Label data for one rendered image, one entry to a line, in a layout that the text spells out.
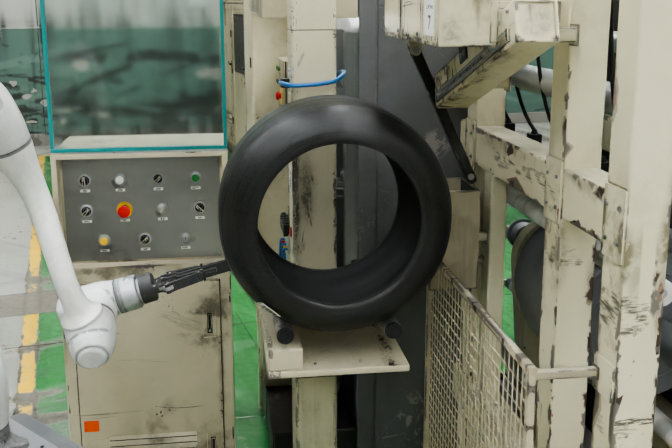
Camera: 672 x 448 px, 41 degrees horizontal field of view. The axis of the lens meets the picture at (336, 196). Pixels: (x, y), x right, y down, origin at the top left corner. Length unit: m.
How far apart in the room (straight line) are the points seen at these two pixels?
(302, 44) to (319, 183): 0.40
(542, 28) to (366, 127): 0.51
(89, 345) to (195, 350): 0.93
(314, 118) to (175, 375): 1.23
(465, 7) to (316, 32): 0.67
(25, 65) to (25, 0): 0.76
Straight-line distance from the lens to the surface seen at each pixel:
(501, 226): 2.69
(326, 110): 2.20
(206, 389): 3.12
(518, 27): 1.91
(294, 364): 2.35
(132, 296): 2.34
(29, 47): 11.38
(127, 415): 3.17
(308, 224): 2.62
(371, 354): 2.46
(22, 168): 2.18
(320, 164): 2.59
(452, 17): 1.98
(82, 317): 2.21
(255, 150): 2.19
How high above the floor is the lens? 1.74
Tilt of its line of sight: 12 degrees down
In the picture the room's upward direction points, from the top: straight up
